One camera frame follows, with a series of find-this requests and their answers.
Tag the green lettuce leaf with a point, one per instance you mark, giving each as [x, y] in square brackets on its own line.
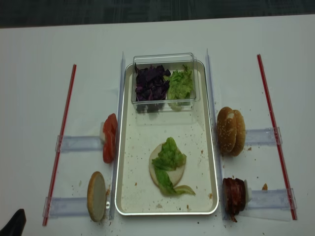
[170, 158]

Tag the green lettuce pile in container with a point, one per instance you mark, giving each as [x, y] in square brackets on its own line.
[180, 84]

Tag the tomato slice stack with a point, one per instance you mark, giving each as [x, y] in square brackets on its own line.
[109, 130]

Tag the dark meat patty stack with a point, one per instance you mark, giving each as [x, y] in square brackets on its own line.
[235, 196]

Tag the bread crumb chunk on table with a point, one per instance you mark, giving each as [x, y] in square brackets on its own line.
[265, 187]

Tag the purple cabbage pile in container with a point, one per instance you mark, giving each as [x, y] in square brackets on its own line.
[150, 84]

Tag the clear plastic salad container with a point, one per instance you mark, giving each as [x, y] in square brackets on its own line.
[171, 62]

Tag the silver metal tray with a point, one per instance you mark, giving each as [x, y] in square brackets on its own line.
[136, 193]

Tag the white upper left pusher block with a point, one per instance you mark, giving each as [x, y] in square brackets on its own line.
[101, 133]

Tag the white pusher block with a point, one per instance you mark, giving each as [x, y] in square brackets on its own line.
[248, 191]
[101, 133]

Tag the bun bottom on tray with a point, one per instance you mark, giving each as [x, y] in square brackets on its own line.
[175, 176]

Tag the sesame bun top front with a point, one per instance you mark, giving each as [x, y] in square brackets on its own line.
[226, 130]

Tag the sesame bun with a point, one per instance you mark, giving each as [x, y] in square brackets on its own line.
[226, 130]
[240, 134]

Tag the sesame bun top rear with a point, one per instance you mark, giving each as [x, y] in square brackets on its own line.
[240, 134]

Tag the upright bun bottom slice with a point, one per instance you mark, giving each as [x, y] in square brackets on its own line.
[96, 197]

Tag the red left guide rod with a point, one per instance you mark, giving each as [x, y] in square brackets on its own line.
[57, 154]

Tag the red guide rod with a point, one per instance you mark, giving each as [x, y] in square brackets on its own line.
[57, 154]
[279, 147]

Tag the white lower right pusher block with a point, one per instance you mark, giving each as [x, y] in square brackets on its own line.
[248, 191]

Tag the red right guide rod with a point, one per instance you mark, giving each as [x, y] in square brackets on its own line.
[279, 147]

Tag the black left gripper tip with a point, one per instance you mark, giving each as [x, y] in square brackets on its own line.
[15, 225]

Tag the clear left long divider rail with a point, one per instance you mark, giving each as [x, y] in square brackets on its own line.
[119, 117]

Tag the clear left upper pusher rail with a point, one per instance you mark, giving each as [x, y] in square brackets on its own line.
[78, 143]

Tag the clear pusher rail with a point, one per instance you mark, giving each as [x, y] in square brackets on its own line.
[64, 207]
[272, 199]
[263, 137]
[78, 143]

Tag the clear right upper pusher rail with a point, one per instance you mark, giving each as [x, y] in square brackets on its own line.
[263, 137]

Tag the clear left lower pusher rail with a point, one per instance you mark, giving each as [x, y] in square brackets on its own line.
[64, 207]

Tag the clear right lower pusher rail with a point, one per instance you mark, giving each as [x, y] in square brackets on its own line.
[272, 199]

